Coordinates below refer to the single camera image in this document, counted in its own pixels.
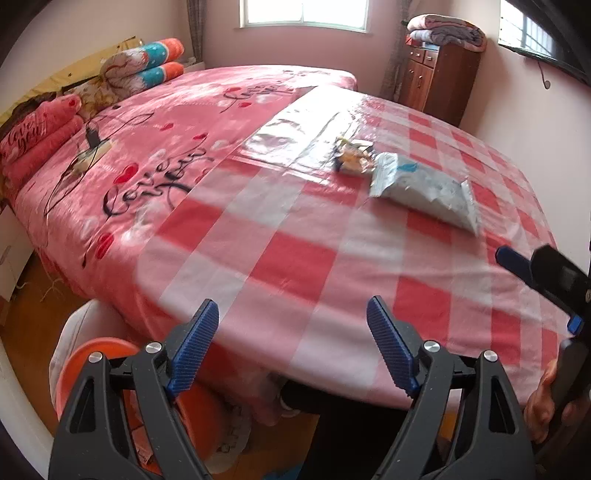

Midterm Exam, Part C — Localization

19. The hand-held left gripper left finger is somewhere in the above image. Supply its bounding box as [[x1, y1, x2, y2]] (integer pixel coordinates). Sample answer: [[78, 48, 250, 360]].
[[48, 299, 220, 480]]

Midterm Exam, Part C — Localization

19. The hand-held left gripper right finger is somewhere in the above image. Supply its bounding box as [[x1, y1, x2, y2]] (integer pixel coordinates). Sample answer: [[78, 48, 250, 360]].
[[366, 295, 536, 480]]

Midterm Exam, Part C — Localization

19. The orange plastic bucket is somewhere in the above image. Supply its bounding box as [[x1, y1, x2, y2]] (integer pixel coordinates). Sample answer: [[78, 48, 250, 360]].
[[53, 337, 225, 480]]

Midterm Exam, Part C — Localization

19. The large white snack bag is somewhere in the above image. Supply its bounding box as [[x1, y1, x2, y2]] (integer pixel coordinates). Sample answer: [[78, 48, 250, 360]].
[[368, 151, 482, 237]]

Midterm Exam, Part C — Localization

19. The yellow blue candy wrapper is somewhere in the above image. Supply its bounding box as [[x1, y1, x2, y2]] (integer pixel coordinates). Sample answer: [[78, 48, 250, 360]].
[[333, 137, 376, 175]]

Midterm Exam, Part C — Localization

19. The person's right hand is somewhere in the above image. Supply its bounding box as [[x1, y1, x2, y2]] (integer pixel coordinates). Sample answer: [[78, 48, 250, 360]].
[[524, 357, 591, 444]]

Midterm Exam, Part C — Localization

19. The person's dark trouser leg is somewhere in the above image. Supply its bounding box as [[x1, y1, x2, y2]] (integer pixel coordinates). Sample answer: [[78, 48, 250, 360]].
[[279, 376, 416, 480]]

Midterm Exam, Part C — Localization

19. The white plastic bag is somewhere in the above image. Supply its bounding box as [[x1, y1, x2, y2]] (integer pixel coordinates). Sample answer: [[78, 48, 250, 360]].
[[48, 298, 259, 474]]

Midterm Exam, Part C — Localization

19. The red white checkered tablecloth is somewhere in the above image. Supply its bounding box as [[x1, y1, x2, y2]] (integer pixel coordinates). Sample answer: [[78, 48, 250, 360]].
[[139, 85, 571, 407]]

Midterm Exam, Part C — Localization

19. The brown wooden cabinet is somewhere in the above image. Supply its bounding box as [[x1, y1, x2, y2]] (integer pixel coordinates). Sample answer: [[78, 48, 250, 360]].
[[401, 32, 482, 127]]

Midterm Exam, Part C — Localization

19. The white nightstand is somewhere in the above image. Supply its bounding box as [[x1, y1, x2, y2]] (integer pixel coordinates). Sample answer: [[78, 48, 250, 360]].
[[0, 203, 35, 301]]

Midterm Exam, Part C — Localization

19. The white power strip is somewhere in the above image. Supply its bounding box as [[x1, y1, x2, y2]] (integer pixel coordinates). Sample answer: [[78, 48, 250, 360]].
[[69, 138, 114, 174]]

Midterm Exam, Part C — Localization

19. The folded blanket on cabinet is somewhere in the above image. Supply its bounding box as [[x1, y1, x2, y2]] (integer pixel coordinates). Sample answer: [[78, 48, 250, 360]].
[[406, 14, 488, 52]]

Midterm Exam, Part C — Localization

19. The bed with pink sheet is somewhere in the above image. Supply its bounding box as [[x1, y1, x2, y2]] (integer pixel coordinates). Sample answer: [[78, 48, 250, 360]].
[[9, 65, 358, 324]]

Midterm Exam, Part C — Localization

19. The grey curtain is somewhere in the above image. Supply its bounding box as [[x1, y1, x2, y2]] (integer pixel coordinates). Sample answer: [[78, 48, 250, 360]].
[[187, 0, 206, 61], [381, 0, 414, 100]]

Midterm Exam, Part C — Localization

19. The pink plush pillow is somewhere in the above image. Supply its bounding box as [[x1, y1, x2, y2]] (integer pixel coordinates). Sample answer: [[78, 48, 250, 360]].
[[0, 95, 83, 153], [2, 117, 85, 190]]

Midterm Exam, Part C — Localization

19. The gold floral pillow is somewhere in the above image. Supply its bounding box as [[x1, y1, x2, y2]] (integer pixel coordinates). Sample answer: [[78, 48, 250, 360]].
[[76, 76, 121, 121]]

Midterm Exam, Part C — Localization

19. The floral teal orange quilt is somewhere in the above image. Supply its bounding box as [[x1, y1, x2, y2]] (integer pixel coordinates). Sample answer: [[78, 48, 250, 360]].
[[100, 38, 185, 79], [115, 62, 185, 95]]

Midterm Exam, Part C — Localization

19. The yellow headboard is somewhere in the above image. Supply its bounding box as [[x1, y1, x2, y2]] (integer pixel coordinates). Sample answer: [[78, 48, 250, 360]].
[[0, 34, 141, 125]]

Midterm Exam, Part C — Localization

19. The black power cable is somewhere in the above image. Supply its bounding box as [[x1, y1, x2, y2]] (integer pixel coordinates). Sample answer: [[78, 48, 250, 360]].
[[44, 111, 153, 217]]

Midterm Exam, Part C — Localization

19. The side window with dark frame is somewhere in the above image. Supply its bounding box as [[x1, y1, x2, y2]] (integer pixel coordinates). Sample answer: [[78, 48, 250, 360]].
[[498, 0, 591, 86]]

